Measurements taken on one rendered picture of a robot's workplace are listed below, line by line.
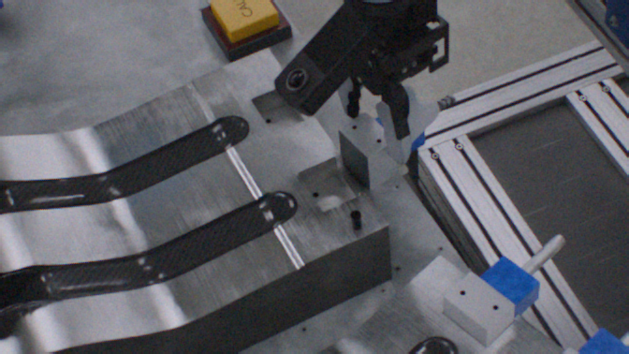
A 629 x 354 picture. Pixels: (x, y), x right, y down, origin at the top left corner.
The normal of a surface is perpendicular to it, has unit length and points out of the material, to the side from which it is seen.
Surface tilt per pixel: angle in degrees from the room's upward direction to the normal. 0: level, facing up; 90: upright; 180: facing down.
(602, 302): 0
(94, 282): 28
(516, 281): 0
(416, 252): 0
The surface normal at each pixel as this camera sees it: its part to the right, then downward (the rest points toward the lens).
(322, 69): -0.51, -0.31
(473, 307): -0.09, -0.62
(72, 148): 0.24, -0.72
